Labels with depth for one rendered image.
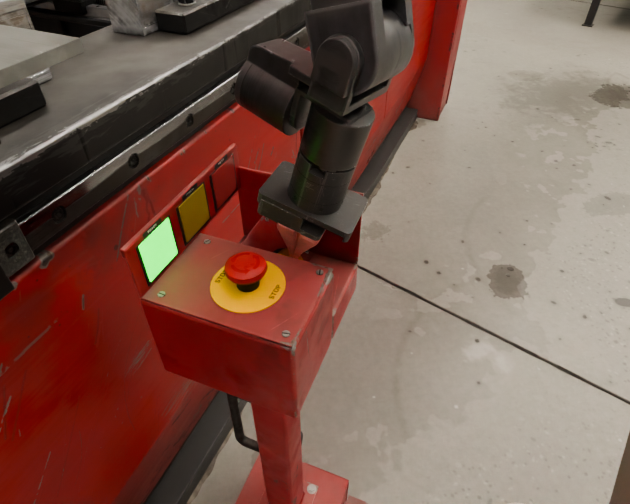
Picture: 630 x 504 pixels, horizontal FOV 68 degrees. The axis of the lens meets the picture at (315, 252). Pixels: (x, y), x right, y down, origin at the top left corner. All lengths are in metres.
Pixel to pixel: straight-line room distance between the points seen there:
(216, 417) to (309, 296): 0.82
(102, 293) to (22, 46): 0.36
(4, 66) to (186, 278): 0.23
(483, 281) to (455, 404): 0.49
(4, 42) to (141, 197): 0.31
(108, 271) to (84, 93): 0.22
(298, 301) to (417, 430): 0.87
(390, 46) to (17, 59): 0.25
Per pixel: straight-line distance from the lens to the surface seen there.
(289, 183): 0.49
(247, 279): 0.43
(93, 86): 0.66
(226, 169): 0.54
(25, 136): 0.57
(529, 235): 1.90
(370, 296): 1.52
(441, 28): 2.43
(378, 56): 0.37
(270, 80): 0.44
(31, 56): 0.36
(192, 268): 0.48
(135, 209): 0.66
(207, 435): 1.21
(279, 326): 0.42
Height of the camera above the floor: 1.10
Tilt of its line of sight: 42 degrees down
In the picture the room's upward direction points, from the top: straight up
